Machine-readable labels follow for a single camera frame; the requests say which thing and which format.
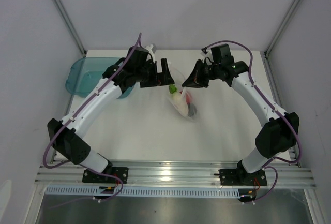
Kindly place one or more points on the dark round fruit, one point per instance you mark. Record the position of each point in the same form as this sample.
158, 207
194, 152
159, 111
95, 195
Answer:
192, 110

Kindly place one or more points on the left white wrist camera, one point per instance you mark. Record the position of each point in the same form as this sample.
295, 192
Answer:
151, 48

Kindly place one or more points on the aluminium frame post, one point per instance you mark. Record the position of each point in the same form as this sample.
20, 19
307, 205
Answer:
69, 26
287, 18

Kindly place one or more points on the left aluminium frame post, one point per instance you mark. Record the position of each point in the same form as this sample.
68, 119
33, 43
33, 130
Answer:
69, 26

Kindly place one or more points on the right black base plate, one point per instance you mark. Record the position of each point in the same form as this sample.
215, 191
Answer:
239, 177

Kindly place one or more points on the aluminium mounting rail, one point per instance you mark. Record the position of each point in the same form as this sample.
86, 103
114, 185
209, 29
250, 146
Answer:
179, 174

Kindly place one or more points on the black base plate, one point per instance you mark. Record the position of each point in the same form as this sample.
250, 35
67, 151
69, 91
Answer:
239, 177
119, 172

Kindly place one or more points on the white radish with leaves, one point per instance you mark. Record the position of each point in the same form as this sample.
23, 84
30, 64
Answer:
178, 100

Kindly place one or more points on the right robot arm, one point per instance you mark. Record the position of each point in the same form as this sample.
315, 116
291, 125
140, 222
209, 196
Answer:
279, 128

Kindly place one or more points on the red tomato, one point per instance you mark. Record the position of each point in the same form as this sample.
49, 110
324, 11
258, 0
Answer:
188, 97

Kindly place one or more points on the right aluminium frame post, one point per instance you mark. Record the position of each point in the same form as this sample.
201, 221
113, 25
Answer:
287, 18

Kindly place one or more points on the white slotted cable duct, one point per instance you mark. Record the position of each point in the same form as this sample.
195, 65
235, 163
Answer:
138, 191

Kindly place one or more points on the clear zip top bag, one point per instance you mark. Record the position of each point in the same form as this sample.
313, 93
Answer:
179, 79

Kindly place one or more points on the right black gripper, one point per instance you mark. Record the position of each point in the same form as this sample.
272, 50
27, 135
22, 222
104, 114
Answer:
195, 79

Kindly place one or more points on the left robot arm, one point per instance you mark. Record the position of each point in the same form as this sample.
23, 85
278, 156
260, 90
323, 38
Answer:
66, 135

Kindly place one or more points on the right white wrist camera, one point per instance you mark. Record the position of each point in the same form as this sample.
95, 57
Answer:
204, 51

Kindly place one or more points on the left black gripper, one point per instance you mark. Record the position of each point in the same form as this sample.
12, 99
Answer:
166, 80

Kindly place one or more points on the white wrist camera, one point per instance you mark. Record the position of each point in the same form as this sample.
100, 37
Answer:
204, 51
151, 48

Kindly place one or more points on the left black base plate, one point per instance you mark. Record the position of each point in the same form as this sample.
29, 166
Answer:
119, 172

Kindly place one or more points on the teal plastic tray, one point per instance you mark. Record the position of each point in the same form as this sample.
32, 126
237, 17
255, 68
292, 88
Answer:
85, 74

